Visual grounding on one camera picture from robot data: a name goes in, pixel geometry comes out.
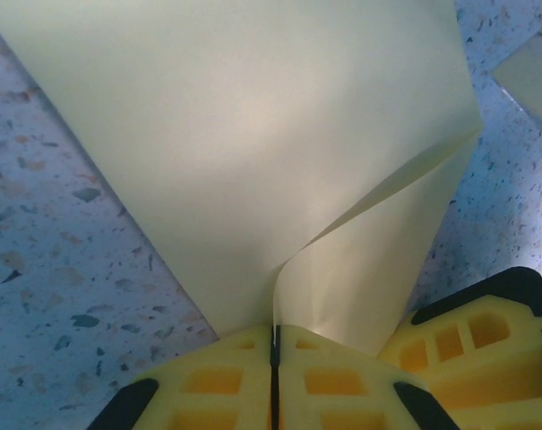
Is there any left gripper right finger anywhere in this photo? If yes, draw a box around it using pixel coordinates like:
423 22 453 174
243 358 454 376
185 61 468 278
273 325 453 430

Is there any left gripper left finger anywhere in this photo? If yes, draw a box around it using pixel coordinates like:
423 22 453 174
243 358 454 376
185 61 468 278
86 325 277 430

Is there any pale yellow paper sheet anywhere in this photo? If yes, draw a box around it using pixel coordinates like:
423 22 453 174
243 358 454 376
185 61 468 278
0 0 485 359

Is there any grey sheet at corner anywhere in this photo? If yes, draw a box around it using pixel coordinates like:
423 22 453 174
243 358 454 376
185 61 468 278
492 30 542 135

